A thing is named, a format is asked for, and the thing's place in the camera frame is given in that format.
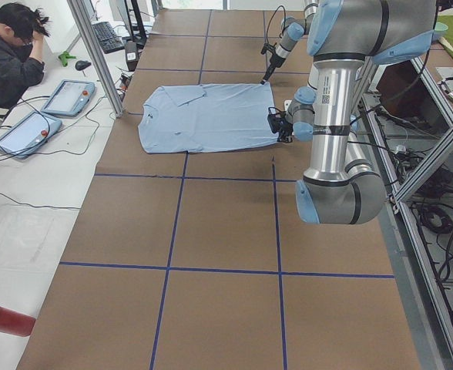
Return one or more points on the light blue t-shirt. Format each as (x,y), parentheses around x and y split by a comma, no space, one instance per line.
(206,118)

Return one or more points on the teach pendant tablet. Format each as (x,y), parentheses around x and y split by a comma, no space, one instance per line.
(29,134)
(69,98)

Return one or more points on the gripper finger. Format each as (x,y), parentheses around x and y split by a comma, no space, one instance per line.
(266,77)

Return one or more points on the far teach pendant tablet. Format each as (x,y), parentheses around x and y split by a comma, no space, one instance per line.
(69,98)

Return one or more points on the near teach pendant tablet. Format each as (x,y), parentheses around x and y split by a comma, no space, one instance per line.
(29,134)

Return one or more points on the black keyboard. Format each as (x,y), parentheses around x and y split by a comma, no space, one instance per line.
(108,40)

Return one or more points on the black box with label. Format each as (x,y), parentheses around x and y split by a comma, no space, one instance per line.
(132,55)

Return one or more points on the green clamp tool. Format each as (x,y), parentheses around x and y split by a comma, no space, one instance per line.
(64,58)

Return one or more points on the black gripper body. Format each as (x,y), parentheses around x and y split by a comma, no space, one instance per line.
(284,127)
(276,61)

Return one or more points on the small electronics board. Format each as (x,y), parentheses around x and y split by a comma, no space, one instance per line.
(124,82)

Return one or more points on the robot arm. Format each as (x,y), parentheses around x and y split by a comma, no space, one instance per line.
(340,185)
(292,31)

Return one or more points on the red cylinder bottle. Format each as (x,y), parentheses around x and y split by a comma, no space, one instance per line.
(15,323)

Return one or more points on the black computer mouse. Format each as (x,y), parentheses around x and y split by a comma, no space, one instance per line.
(81,65)

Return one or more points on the aluminium frame rack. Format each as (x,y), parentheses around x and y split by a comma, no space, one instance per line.
(407,111)

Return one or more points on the seated person in black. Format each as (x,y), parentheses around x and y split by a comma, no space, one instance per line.
(22,33)

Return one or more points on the aluminium frame post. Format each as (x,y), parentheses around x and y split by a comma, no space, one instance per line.
(84,25)

